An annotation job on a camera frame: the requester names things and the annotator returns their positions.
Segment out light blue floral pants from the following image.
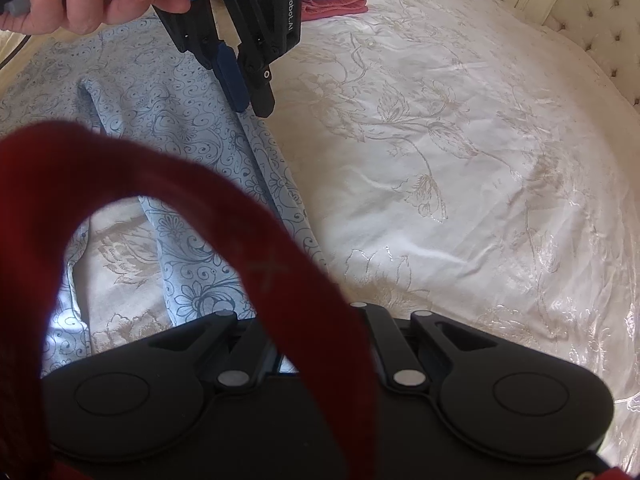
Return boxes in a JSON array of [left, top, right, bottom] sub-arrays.
[[0, 15, 329, 377]]

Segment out person left hand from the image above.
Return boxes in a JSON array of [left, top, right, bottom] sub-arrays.
[[1, 0, 190, 36]]

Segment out red folded garment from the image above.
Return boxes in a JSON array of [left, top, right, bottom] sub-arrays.
[[302, 0, 368, 22]]

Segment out cream embroidered bedspread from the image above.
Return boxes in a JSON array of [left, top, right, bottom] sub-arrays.
[[0, 0, 640, 476]]

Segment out tufted cream headboard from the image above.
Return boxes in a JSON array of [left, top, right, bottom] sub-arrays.
[[503, 0, 640, 108]]

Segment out red wrist strap right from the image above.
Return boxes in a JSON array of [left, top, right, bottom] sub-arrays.
[[0, 120, 386, 480]]

